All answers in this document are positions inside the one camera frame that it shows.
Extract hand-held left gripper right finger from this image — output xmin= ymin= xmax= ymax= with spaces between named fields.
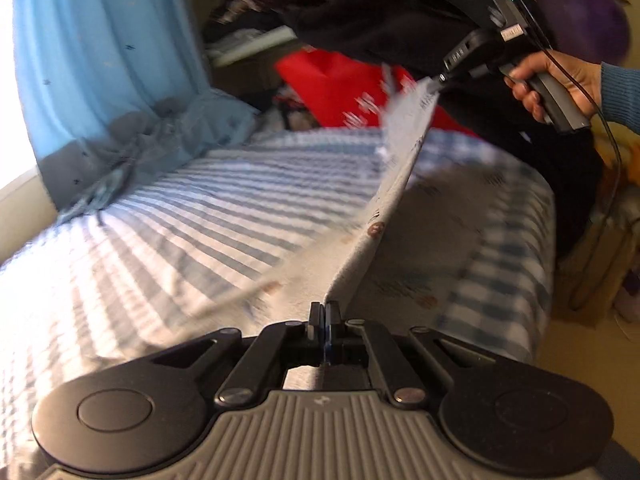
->
xmin=325 ymin=301 xmax=493 ymax=407

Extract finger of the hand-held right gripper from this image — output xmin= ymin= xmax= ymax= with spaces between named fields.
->
xmin=431 ymin=67 xmax=468 ymax=92

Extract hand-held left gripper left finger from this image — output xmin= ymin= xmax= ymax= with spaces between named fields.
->
xmin=150 ymin=302 xmax=325 ymax=408

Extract grey printed pants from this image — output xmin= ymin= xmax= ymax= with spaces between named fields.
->
xmin=187 ymin=67 xmax=493 ymax=346

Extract person's right forearm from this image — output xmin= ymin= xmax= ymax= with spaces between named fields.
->
xmin=597 ymin=61 xmax=640 ymax=136

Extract person's right hand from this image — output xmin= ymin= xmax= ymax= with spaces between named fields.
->
xmin=504 ymin=51 xmax=604 ymax=123

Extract black hanging clothing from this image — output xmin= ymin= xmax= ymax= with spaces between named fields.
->
xmin=280 ymin=0 xmax=606 ymax=261

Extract purple round object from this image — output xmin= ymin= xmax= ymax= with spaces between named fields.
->
xmin=537 ymin=0 xmax=631 ymax=66

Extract red bag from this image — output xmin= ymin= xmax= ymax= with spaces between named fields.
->
xmin=274 ymin=50 xmax=481 ymax=136

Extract pile of mixed clothes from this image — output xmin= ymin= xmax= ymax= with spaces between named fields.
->
xmin=257 ymin=85 xmax=326 ymax=131

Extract bed with checked sheet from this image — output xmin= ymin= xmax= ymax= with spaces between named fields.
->
xmin=0 ymin=127 xmax=558 ymax=480

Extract white shelf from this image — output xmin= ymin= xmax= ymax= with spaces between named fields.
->
xmin=192 ymin=0 xmax=301 ymax=68

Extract dark clothes on shelf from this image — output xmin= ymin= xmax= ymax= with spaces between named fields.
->
xmin=205 ymin=0 xmax=301 ymax=46

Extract blue curtain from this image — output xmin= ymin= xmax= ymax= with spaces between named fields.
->
xmin=12 ymin=0 xmax=258 ymax=226

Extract black cable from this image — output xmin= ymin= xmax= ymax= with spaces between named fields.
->
xmin=510 ymin=0 xmax=623 ymax=311

